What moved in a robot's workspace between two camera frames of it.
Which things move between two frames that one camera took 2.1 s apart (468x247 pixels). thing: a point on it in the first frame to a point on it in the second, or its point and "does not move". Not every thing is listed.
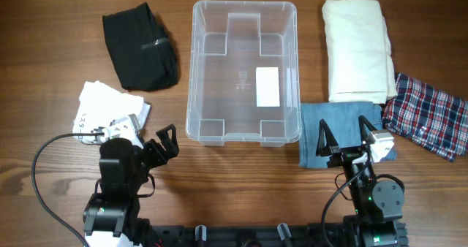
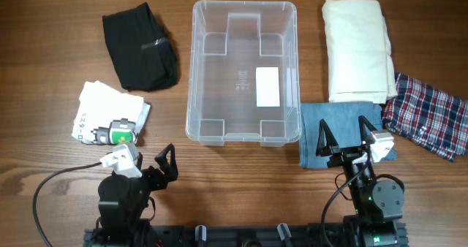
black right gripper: (344, 154) does not move
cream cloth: (360, 66) does not move
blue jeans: (342, 120) does not move
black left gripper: (161, 157) to (170, 170)
